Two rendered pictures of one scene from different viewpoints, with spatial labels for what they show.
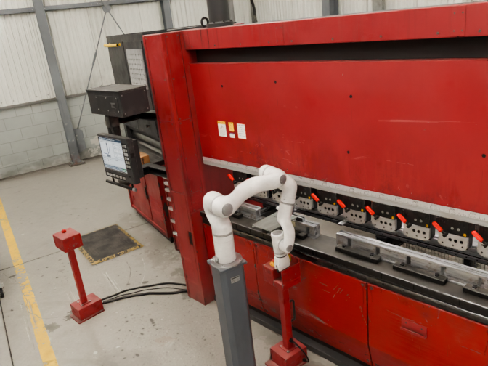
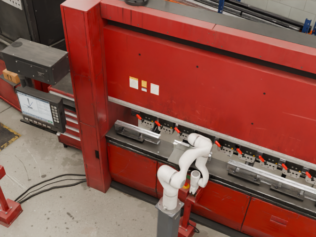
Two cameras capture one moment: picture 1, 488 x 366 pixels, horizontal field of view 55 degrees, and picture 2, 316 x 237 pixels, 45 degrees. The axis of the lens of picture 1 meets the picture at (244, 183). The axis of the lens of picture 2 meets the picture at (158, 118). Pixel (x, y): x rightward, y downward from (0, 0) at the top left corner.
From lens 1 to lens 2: 187 cm
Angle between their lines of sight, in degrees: 30
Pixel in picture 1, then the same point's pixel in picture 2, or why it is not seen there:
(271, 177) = (205, 150)
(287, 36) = (217, 42)
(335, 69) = (256, 74)
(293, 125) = (208, 98)
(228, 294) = (172, 225)
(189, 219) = (98, 143)
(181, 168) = (94, 111)
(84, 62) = not seen: outside the picture
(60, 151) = not seen: outside the picture
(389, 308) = (264, 210)
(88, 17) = not seen: outside the picture
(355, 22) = (283, 52)
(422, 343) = (281, 227)
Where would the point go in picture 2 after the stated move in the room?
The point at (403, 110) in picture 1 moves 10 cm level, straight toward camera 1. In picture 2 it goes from (303, 111) to (308, 120)
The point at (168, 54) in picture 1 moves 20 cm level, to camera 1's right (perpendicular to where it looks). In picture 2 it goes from (90, 26) to (114, 22)
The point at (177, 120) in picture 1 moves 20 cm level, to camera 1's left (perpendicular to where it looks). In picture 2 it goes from (94, 76) to (72, 82)
